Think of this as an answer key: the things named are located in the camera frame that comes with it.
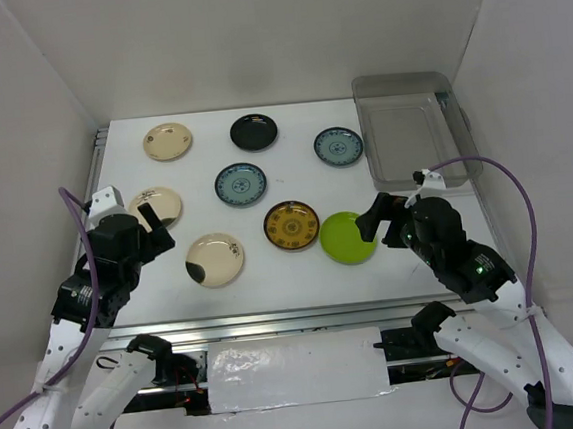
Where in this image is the cream plate with black blotch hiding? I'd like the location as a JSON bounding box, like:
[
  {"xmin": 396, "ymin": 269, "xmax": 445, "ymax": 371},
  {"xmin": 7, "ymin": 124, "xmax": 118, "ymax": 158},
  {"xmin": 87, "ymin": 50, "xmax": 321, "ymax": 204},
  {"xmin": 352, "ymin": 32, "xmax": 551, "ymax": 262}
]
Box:
[{"xmin": 185, "ymin": 232, "xmax": 245, "ymax": 288}]

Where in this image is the blue patterned plate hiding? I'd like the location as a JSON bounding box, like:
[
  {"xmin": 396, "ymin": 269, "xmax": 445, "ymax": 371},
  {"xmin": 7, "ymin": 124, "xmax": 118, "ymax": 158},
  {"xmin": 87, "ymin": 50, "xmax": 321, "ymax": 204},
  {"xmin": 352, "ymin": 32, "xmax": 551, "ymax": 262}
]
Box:
[
  {"xmin": 214, "ymin": 162, "xmax": 268, "ymax": 208},
  {"xmin": 313, "ymin": 126, "xmax": 364, "ymax": 168}
]

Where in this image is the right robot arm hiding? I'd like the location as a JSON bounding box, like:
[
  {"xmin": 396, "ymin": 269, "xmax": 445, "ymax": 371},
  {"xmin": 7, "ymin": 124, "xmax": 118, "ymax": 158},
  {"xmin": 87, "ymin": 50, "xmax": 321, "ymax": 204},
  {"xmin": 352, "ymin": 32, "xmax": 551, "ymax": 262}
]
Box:
[{"xmin": 355, "ymin": 193, "xmax": 573, "ymax": 429}]

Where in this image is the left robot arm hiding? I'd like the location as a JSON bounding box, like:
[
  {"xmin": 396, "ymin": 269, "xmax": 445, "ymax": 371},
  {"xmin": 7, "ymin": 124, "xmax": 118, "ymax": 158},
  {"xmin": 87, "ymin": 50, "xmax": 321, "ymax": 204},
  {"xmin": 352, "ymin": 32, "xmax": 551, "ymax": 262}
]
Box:
[{"xmin": 9, "ymin": 204, "xmax": 177, "ymax": 429}]

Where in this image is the clear plastic bin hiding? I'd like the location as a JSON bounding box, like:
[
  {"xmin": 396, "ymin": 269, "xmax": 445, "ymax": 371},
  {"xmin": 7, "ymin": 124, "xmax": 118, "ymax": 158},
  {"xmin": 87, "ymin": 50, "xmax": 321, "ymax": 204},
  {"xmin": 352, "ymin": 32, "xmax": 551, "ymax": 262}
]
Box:
[{"xmin": 351, "ymin": 71, "xmax": 478, "ymax": 193}]

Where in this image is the lime green plate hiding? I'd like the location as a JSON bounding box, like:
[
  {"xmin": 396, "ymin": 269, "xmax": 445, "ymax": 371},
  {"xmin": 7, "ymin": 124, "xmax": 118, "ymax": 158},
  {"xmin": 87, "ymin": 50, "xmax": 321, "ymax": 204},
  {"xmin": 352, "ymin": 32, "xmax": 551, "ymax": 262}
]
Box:
[{"xmin": 319, "ymin": 211, "xmax": 377, "ymax": 265}]

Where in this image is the cream plate with flowers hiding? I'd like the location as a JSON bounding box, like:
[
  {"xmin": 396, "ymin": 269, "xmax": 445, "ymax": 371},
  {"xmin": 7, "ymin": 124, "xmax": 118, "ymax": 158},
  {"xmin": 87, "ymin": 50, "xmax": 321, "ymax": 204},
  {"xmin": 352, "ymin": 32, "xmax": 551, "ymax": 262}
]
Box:
[{"xmin": 143, "ymin": 122, "xmax": 193, "ymax": 161}]

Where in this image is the yellow brown patterned plate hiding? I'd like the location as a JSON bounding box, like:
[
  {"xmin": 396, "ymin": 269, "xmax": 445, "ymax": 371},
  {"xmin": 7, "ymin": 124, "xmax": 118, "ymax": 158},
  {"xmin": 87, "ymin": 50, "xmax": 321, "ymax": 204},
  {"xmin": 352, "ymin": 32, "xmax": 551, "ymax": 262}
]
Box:
[{"xmin": 262, "ymin": 200, "xmax": 321, "ymax": 251}]

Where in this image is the white foil covered panel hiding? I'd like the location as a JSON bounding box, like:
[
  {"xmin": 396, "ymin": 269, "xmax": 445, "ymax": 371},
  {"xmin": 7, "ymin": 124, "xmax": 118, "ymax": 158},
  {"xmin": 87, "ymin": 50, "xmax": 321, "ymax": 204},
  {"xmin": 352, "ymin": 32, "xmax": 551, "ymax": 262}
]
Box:
[{"xmin": 207, "ymin": 327, "xmax": 391, "ymax": 414}]

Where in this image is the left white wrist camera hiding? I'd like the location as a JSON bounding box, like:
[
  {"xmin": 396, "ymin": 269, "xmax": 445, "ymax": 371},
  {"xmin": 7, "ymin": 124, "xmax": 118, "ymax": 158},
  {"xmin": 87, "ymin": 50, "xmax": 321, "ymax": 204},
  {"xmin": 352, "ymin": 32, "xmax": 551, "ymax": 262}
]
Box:
[{"xmin": 87, "ymin": 186, "xmax": 128, "ymax": 230}]

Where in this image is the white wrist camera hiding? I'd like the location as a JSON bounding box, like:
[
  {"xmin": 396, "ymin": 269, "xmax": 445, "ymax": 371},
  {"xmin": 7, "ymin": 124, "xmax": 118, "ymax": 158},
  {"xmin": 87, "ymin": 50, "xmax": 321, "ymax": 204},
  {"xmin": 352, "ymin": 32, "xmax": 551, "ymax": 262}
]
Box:
[
  {"xmin": 412, "ymin": 169, "xmax": 447, "ymax": 193},
  {"xmin": 87, "ymin": 186, "xmax": 128, "ymax": 230}
]

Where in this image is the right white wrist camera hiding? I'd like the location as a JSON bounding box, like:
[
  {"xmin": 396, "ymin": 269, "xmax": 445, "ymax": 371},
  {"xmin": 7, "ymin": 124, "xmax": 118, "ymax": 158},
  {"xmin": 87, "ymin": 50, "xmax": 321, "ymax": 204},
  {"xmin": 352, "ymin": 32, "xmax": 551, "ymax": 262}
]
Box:
[{"xmin": 412, "ymin": 169, "xmax": 447, "ymax": 193}]

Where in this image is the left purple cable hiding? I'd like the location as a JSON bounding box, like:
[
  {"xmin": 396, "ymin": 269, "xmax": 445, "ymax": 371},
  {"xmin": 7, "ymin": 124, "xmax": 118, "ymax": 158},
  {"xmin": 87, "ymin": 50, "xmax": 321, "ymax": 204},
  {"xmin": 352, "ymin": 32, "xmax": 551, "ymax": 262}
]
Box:
[{"xmin": 0, "ymin": 184, "xmax": 117, "ymax": 429}]

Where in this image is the aluminium table frame rail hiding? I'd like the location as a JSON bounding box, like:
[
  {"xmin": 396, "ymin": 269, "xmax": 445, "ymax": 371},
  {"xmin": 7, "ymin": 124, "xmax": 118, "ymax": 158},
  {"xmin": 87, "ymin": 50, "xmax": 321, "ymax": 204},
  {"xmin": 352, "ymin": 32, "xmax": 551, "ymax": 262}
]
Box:
[{"xmin": 77, "ymin": 84, "xmax": 533, "ymax": 353}]

